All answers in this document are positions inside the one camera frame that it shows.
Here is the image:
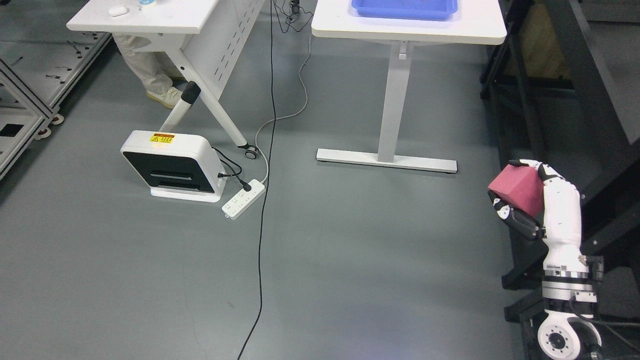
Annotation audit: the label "black floor cable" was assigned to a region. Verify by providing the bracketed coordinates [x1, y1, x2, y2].
[236, 0, 279, 360]

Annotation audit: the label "black metal shelf left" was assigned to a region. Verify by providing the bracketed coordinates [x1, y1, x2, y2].
[480, 0, 639, 360]

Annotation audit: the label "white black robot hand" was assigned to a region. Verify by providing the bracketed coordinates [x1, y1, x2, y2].
[487, 159, 587, 272]

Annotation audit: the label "white power strip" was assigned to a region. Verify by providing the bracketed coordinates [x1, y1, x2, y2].
[221, 178, 266, 220]

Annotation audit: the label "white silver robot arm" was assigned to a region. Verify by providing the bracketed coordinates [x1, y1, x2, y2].
[537, 267, 602, 360]

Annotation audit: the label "aluminium frame rack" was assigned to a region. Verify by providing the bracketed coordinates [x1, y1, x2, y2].
[0, 31, 112, 177]

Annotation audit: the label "person legs beige trousers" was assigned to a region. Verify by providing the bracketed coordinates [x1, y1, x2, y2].
[112, 33, 185, 109]

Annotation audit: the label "white table with leg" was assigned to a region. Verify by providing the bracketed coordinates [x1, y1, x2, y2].
[311, 0, 507, 174]

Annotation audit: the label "pink foam block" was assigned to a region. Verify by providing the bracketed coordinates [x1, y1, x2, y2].
[487, 164, 544, 218]

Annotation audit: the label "blue plastic tray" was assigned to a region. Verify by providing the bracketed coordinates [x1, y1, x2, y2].
[350, 0, 458, 21]

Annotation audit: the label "white folding desk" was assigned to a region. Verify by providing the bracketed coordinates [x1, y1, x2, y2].
[66, 0, 264, 159]

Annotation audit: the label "grey floor cable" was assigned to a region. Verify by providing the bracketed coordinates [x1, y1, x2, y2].
[254, 34, 314, 184]

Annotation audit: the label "white black floor device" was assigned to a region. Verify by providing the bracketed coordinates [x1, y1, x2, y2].
[120, 81, 227, 203]

